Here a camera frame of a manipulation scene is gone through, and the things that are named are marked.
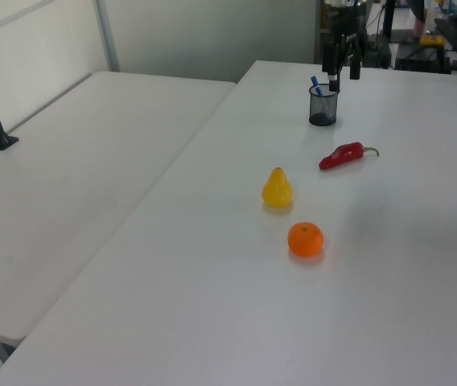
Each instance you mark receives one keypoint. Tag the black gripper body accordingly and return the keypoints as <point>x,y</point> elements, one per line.
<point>347,26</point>

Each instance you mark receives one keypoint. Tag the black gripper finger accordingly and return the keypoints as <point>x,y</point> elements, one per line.
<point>331,60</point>
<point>355,66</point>

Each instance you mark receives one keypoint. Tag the blue and white marker pen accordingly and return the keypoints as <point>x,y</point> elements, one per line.
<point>316,85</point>

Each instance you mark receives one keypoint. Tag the black mesh pen cup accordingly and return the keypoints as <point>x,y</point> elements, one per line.
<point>324,107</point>

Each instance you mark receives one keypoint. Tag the black stand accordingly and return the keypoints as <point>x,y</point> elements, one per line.
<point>388,24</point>

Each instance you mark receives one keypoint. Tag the yellow box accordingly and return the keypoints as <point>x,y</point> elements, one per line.
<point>431,40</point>

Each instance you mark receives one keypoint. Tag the red chili pepper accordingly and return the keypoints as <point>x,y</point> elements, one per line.
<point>342,156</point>

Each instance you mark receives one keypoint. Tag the yellow pear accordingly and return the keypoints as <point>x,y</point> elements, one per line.
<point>277,191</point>

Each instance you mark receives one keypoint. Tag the orange fruit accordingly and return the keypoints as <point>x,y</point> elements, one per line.
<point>305,239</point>

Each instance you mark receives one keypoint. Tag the white side table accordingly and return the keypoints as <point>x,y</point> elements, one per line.
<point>71,181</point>

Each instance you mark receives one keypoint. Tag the grey metal partition post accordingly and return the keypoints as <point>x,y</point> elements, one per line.
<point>108,36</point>

